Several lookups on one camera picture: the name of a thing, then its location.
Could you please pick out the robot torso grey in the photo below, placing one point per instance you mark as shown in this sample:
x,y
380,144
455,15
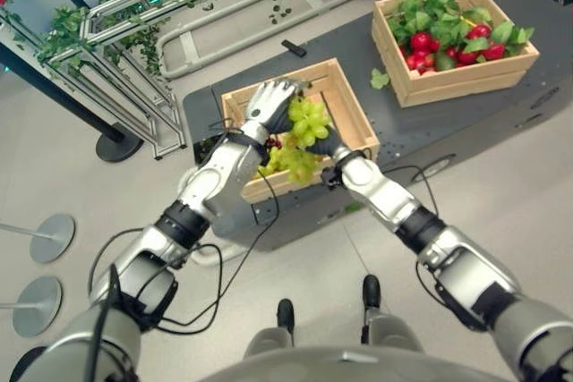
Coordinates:
x,y
353,366

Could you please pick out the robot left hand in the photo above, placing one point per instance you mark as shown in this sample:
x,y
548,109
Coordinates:
x,y
264,104

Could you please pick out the grey round stand base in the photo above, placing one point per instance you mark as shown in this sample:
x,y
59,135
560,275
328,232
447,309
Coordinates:
x,y
53,239
38,306

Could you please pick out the wooden crate with red fruits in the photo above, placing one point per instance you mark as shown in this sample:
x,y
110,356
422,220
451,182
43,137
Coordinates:
x,y
461,82

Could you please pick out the black stanchion with round base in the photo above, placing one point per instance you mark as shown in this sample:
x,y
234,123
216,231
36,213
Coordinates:
x,y
117,142

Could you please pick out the dark red grape bunch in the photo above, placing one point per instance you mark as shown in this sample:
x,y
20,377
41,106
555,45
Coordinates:
x,y
274,143

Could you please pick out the dark grey platform cart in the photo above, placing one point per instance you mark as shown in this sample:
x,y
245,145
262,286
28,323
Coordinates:
x,y
447,131

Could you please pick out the robot leg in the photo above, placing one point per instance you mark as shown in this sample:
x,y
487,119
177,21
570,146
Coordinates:
x,y
394,333
268,342

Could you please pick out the green ivy garland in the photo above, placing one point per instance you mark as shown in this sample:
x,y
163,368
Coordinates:
x,y
67,35

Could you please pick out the loose green leaf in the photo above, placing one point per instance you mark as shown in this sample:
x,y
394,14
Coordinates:
x,y
379,79

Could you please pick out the red fruit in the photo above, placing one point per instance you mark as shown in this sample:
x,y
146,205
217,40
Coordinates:
x,y
452,53
467,57
478,32
493,51
421,40
418,60

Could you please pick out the green grape bunch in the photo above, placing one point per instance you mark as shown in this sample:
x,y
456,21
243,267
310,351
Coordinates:
x,y
309,120
291,163

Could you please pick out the aluminium frame structure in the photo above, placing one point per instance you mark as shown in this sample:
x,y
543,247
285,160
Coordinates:
x,y
130,82

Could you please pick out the robot right leg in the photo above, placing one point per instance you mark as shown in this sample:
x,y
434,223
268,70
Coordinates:
x,y
394,333

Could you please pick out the robot left arm silver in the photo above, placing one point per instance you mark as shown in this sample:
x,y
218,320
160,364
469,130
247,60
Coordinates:
x,y
215,180

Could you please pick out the green leafy foliage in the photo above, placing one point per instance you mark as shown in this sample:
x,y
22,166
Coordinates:
x,y
436,19

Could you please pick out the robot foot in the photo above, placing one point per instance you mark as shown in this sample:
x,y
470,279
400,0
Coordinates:
x,y
371,292
285,312

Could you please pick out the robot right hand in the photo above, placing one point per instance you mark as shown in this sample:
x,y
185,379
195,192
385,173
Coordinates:
x,y
329,146

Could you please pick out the wooden crate with grapes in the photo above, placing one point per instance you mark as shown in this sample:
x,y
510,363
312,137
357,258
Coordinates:
x,y
349,118

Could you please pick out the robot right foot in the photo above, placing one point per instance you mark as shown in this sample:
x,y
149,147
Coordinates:
x,y
371,292

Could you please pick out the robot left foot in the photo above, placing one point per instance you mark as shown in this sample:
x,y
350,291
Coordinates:
x,y
285,312

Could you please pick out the robot right arm silver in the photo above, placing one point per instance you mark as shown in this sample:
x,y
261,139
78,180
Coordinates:
x,y
380,189

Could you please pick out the robot left leg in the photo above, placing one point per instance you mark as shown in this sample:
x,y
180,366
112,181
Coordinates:
x,y
268,342

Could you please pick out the small black remote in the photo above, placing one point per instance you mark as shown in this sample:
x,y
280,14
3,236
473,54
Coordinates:
x,y
293,47

